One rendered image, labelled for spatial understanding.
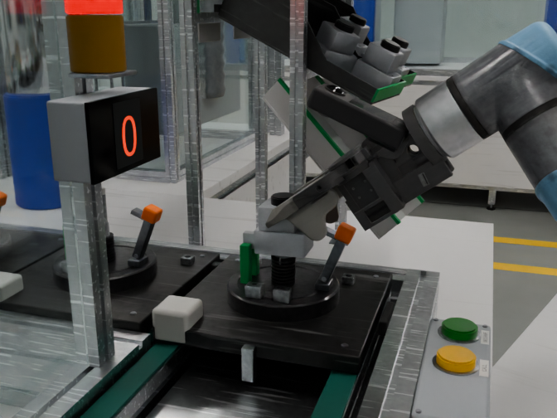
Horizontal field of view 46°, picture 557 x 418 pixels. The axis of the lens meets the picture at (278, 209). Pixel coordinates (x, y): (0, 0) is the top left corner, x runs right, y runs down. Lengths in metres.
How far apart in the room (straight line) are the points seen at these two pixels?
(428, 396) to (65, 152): 0.40
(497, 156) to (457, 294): 3.55
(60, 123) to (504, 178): 4.24
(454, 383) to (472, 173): 4.03
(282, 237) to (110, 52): 0.30
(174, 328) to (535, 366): 0.49
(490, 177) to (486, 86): 4.01
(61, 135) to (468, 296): 0.76
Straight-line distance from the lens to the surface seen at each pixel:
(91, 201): 0.66
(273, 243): 0.78
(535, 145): 0.67
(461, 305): 1.10
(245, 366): 0.73
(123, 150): 0.62
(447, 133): 0.69
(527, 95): 0.68
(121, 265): 0.89
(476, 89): 0.69
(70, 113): 0.58
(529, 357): 0.98
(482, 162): 4.67
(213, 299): 0.82
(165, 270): 0.92
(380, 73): 1.00
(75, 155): 0.59
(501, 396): 0.88
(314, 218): 0.74
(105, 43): 0.61
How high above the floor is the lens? 1.31
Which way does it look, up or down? 17 degrees down
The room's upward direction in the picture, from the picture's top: straight up
